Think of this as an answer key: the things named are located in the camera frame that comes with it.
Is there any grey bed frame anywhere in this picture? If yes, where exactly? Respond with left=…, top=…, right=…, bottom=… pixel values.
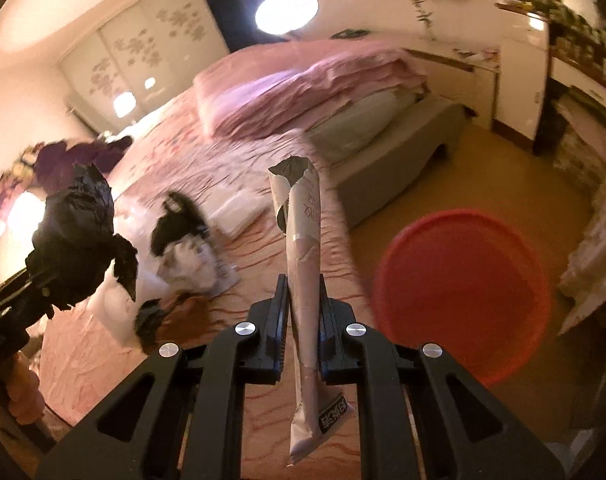
left=305, top=90, right=468, bottom=228

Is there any white tissue pack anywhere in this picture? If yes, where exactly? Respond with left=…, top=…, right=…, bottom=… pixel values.
left=210, top=188, right=269, bottom=240

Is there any plaid covered dresser stool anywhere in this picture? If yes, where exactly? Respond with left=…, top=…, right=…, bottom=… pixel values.
left=553, top=86, right=606, bottom=195

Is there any red plastic mesh trash basket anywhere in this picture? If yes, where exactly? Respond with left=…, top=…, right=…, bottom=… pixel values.
left=371, top=209, right=552, bottom=386

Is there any pink paper wrapper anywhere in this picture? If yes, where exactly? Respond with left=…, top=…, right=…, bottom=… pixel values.
left=268, top=156, right=353, bottom=466

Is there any printed white snack package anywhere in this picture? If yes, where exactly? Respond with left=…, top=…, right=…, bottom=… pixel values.
left=150, top=191, right=239, bottom=299

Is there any brown bag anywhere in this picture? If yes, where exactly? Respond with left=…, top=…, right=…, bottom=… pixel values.
left=134, top=292, right=212, bottom=354

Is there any rose pattern bedspread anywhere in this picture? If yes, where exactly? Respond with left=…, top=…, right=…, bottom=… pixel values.
left=39, top=91, right=373, bottom=425

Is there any white low tv cabinet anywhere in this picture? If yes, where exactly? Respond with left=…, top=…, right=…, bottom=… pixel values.
left=372, top=31, right=501, bottom=131

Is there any round ring lamp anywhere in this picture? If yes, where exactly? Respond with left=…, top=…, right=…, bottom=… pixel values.
left=254, top=0, right=319, bottom=36

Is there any dresser with cosmetics shelf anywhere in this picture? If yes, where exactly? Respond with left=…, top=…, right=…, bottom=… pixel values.
left=495, top=0, right=606, bottom=162

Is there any purple garment on bed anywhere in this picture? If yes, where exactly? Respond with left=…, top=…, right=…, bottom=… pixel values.
left=34, top=136, right=134, bottom=195

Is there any rose in glass vase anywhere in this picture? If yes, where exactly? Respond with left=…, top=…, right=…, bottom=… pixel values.
left=411, top=0, right=437, bottom=41

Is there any black plastic bag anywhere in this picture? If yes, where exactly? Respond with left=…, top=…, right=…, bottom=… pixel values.
left=25, top=165, right=138, bottom=318

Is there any clear plastic bag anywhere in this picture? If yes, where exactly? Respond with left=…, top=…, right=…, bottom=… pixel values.
left=88, top=262, right=158, bottom=348

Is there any pink lace curtain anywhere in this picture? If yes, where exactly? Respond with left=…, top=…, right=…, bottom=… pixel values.
left=557, top=177, right=606, bottom=335

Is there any white sliding door wardrobe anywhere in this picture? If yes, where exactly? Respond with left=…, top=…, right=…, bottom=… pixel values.
left=59, top=0, right=229, bottom=133

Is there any white tall cabinet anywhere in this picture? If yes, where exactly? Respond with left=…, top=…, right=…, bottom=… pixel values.
left=493, top=10, right=550, bottom=151

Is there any folded pink quilt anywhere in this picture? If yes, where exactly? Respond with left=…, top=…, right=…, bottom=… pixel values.
left=192, top=37, right=427, bottom=140

